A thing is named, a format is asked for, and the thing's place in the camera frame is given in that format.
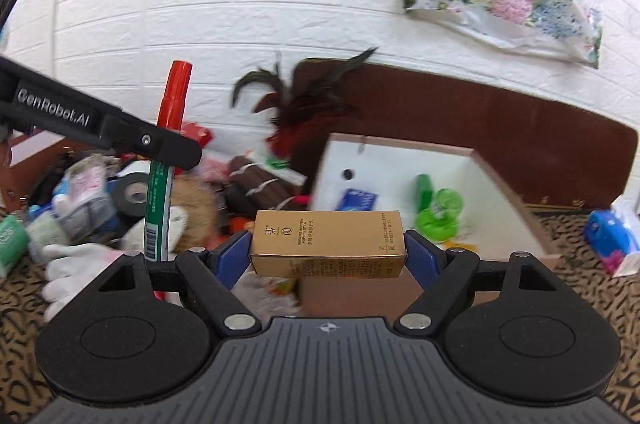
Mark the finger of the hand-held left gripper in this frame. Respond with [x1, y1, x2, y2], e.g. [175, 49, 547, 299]
[0, 56, 203, 171]

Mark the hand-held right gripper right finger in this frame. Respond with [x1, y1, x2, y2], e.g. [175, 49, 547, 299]
[395, 230, 581, 336]

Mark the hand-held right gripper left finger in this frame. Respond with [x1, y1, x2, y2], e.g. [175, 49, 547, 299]
[65, 231, 261, 337]

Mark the green mosquito repellent heater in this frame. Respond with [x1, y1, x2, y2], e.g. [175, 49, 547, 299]
[416, 174, 463, 241]

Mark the red and green marker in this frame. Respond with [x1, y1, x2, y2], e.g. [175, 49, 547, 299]
[143, 60, 194, 263]

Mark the gold cosmetic box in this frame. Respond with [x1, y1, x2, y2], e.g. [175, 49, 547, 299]
[249, 210, 407, 279]

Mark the white cardboard box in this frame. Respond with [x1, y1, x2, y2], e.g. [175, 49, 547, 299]
[297, 133, 563, 317]

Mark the black tape roll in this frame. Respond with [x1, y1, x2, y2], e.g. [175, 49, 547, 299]
[111, 173, 151, 219]

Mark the brown fuzzy ball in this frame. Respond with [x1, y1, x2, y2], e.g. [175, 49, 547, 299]
[170, 176, 219, 252]

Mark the red box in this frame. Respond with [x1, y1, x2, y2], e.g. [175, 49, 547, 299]
[179, 121, 212, 149]

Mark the dark brown stick bundle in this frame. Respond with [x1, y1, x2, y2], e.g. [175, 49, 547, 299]
[226, 156, 307, 217]

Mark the plastic-wrapped toiletries bundle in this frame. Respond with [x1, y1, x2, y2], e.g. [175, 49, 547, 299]
[50, 155, 119, 241]

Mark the blue packet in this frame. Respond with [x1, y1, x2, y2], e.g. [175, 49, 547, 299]
[336, 189, 379, 212]

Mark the brown wooden box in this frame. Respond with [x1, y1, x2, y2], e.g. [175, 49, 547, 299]
[0, 134, 76, 212]

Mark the white glove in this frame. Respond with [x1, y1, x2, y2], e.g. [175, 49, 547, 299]
[41, 243, 151, 322]

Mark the patterned brown blanket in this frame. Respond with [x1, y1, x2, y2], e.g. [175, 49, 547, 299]
[0, 204, 640, 424]

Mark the brown wooden headboard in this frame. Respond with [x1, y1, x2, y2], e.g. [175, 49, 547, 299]
[292, 58, 640, 211]

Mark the dark feather duster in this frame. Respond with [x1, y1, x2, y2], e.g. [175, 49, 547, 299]
[231, 46, 378, 159]

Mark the green packet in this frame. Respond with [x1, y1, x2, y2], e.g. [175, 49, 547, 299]
[0, 215, 28, 279]

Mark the blue tissue pack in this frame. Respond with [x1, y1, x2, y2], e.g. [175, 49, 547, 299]
[585, 195, 640, 277]

